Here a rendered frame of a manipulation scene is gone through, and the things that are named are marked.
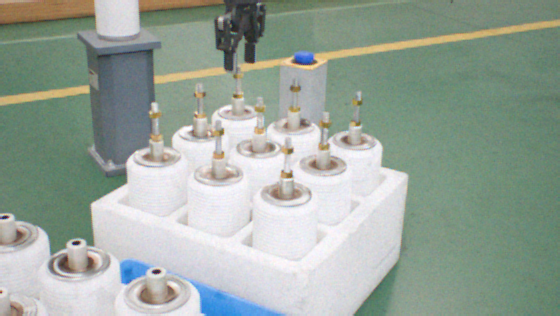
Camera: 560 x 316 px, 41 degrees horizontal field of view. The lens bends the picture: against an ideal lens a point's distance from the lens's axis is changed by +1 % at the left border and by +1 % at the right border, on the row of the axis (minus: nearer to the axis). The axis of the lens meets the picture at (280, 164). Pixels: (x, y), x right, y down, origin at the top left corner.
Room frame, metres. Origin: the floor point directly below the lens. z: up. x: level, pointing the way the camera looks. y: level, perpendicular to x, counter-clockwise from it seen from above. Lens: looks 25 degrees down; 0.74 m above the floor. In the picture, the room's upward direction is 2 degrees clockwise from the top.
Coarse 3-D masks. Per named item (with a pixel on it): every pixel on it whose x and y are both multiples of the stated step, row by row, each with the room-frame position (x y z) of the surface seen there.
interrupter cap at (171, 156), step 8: (136, 152) 1.08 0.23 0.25; (144, 152) 1.08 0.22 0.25; (168, 152) 1.09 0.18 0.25; (176, 152) 1.08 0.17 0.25; (136, 160) 1.05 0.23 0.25; (144, 160) 1.05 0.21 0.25; (152, 160) 1.06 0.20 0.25; (160, 160) 1.06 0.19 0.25; (168, 160) 1.05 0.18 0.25; (176, 160) 1.05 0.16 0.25
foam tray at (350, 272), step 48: (384, 192) 1.11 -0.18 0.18; (96, 240) 1.04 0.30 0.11; (144, 240) 0.99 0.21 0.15; (192, 240) 0.94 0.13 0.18; (240, 240) 0.94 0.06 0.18; (336, 240) 0.95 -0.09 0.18; (384, 240) 1.11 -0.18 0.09; (240, 288) 0.90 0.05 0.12; (288, 288) 0.86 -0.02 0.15; (336, 288) 0.94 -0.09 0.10
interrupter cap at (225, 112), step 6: (222, 108) 1.29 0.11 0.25; (228, 108) 1.29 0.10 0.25; (246, 108) 1.29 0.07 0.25; (252, 108) 1.30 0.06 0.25; (222, 114) 1.26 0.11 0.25; (228, 114) 1.26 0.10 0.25; (246, 114) 1.27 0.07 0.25; (252, 114) 1.27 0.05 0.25; (234, 120) 1.24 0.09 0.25; (240, 120) 1.24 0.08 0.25; (246, 120) 1.24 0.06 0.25
